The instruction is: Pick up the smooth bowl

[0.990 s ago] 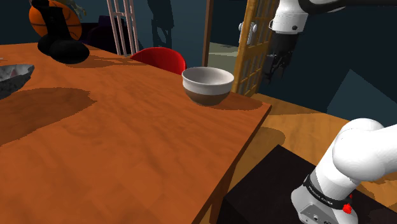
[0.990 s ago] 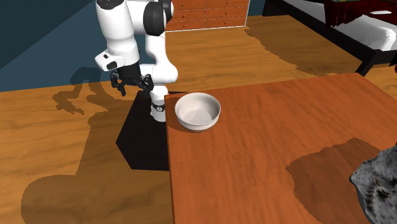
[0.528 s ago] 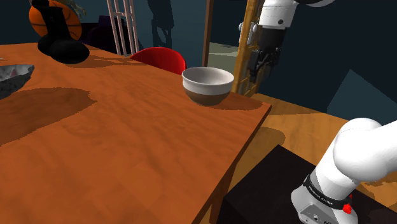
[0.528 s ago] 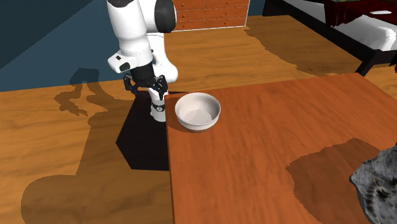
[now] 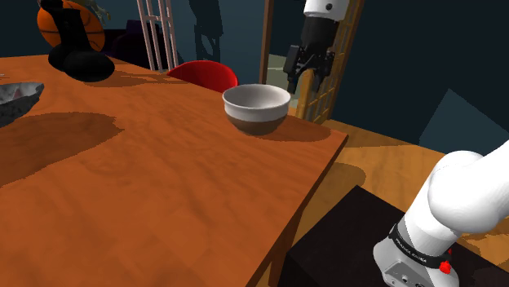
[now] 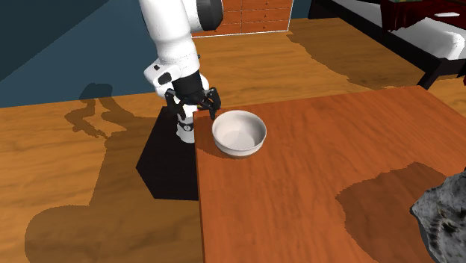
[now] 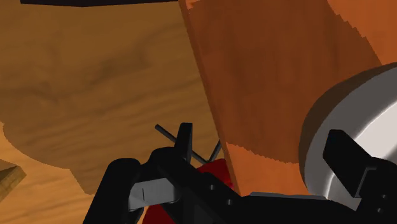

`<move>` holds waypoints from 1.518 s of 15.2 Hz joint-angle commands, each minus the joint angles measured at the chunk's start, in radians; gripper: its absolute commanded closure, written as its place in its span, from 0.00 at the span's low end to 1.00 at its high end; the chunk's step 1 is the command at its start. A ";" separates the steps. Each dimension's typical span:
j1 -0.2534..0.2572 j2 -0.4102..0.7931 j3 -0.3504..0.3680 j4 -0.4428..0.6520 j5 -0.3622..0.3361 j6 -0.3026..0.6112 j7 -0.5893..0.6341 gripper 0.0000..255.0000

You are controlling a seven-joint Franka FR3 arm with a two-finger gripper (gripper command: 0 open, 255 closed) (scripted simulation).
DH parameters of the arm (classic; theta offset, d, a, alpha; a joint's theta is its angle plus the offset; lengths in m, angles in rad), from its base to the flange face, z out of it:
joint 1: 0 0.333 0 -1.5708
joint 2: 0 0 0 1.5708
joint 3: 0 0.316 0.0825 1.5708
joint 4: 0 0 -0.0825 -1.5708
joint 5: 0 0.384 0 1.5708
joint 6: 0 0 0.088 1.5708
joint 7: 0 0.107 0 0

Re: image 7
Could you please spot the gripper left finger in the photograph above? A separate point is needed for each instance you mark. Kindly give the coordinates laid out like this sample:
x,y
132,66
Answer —
x,y
173,173

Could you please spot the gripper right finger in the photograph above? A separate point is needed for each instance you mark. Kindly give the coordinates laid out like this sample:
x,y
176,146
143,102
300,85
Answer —
x,y
347,161

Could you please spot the red thing with grey rods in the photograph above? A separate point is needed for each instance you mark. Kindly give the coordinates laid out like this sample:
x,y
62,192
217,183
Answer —
x,y
217,170

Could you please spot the white round dish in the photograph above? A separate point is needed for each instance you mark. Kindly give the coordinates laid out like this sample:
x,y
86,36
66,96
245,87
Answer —
x,y
366,108

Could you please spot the orange wooden cabinet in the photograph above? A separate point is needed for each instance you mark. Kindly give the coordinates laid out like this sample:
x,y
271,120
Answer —
x,y
263,77

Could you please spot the light wooden block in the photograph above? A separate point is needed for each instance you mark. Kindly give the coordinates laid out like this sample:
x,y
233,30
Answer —
x,y
9,176

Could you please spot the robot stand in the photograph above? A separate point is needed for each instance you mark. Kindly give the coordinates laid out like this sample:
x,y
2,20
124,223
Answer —
x,y
93,2

